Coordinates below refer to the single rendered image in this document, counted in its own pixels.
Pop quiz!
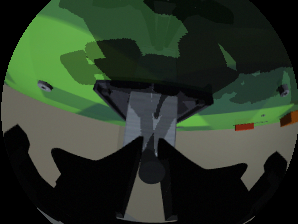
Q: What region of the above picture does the brown open rectangular tray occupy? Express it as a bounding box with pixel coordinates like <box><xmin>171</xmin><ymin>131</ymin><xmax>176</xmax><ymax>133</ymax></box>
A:
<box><xmin>279</xmin><ymin>109</ymin><xmax>298</xmax><ymax>128</ymax></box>

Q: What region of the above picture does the grey metal washer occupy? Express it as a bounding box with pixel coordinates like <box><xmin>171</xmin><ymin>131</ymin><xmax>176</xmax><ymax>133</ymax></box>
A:
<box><xmin>37</xmin><ymin>80</ymin><xmax>52</xmax><ymax>92</ymax></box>

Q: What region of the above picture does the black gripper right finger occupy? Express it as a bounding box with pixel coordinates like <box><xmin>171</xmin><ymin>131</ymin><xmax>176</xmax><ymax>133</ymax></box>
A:
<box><xmin>157</xmin><ymin>139</ymin><xmax>247</xmax><ymax>221</ymax></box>

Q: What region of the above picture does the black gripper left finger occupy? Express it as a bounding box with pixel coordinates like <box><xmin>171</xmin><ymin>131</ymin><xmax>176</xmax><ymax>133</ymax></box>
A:
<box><xmin>51</xmin><ymin>136</ymin><xmax>144</xmax><ymax>218</ymax></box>

